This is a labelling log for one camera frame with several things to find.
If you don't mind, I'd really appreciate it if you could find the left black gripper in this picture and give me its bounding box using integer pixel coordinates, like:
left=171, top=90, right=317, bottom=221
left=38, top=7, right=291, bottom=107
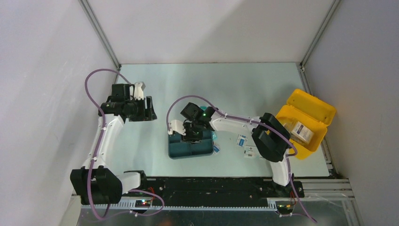
left=126, top=96, right=157, bottom=122

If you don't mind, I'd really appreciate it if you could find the teal divided plastic tray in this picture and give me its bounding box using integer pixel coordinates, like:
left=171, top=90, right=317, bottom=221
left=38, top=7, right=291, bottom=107
left=168, top=130, right=214, bottom=159

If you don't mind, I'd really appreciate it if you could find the white medicine box blue label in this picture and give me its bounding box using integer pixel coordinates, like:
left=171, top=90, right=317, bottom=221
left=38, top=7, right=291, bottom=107
left=291, top=121, right=314, bottom=145

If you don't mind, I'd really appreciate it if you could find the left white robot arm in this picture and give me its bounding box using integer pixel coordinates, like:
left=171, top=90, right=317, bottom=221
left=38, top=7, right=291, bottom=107
left=70, top=82, right=157, bottom=205

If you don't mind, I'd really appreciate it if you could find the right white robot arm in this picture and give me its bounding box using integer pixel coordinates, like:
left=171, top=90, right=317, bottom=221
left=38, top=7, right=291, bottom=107
left=169, top=102, right=293, bottom=197

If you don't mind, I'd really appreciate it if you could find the yellow medicine kit box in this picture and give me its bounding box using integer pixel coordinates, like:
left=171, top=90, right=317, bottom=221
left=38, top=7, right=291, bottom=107
left=276, top=89, right=336, bottom=160

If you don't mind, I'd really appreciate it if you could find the twisted teal wrapper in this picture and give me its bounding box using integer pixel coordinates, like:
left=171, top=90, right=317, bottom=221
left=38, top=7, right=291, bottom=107
left=211, top=131, right=217, bottom=141

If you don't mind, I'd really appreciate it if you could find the white flat labelled packet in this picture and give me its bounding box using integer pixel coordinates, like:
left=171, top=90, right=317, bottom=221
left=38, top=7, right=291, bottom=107
left=244, top=145, right=263, bottom=159

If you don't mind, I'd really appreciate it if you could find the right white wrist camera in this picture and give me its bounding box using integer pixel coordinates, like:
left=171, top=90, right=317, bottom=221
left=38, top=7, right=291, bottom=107
left=168, top=120, right=186, bottom=136

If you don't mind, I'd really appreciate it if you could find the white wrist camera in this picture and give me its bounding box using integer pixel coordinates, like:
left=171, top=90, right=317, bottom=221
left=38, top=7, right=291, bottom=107
left=168, top=120, right=186, bottom=136
left=129, top=81, right=145, bottom=100

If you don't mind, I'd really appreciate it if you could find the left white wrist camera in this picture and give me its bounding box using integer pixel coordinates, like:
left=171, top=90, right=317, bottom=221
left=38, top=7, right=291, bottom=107
left=129, top=81, right=145, bottom=100

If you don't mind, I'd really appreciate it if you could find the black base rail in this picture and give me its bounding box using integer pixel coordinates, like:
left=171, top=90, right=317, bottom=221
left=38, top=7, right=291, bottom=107
left=118, top=169, right=305, bottom=207

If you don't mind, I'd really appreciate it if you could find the grey slotted cable duct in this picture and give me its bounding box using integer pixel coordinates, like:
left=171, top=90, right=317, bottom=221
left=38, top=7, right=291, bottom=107
left=118, top=199, right=278, bottom=211

